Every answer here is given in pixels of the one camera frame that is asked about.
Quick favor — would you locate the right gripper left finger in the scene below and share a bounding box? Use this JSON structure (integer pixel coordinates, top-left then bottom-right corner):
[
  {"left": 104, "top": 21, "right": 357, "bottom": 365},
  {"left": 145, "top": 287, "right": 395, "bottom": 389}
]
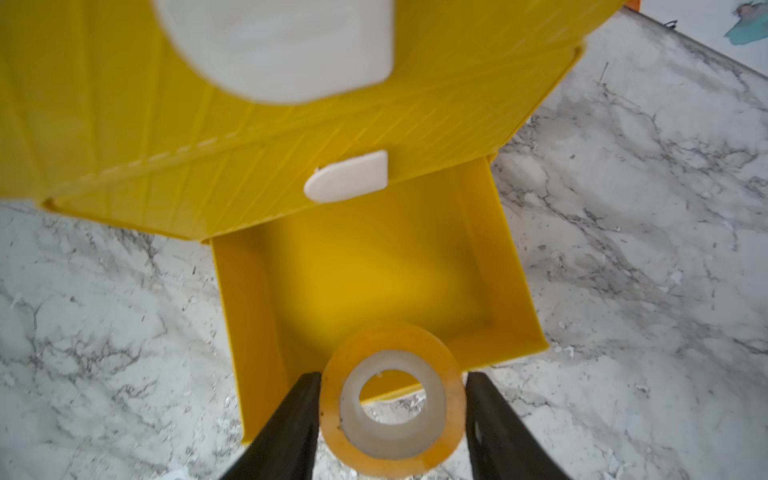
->
[{"left": 222, "top": 372, "right": 321, "bottom": 480}]

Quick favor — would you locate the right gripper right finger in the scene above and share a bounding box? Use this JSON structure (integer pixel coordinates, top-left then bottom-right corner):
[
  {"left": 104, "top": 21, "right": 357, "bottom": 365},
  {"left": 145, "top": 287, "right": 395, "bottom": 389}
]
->
[{"left": 465, "top": 371, "right": 569, "bottom": 480}]

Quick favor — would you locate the orange tape roll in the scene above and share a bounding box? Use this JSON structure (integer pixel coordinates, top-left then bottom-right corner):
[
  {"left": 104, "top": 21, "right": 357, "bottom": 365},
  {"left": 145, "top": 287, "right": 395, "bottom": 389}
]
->
[{"left": 319, "top": 324, "right": 467, "bottom": 478}]

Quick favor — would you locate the yellow top drawer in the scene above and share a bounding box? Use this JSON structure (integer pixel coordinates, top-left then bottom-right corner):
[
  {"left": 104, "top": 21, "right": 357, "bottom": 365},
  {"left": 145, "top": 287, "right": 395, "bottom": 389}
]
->
[{"left": 1, "top": 1, "right": 619, "bottom": 201}]

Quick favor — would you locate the yellow drawer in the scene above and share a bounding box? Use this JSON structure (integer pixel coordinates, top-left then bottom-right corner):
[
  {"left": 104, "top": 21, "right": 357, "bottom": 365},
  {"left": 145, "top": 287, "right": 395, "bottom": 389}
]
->
[
  {"left": 44, "top": 43, "right": 585, "bottom": 240},
  {"left": 1, "top": 1, "right": 619, "bottom": 201},
  {"left": 210, "top": 158, "right": 548, "bottom": 442}
]

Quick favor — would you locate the yellow bottom drawer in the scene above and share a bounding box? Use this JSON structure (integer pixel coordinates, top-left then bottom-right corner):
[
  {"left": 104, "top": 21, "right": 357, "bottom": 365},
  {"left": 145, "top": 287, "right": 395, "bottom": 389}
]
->
[{"left": 210, "top": 158, "right": 548, "bottom": 442}]

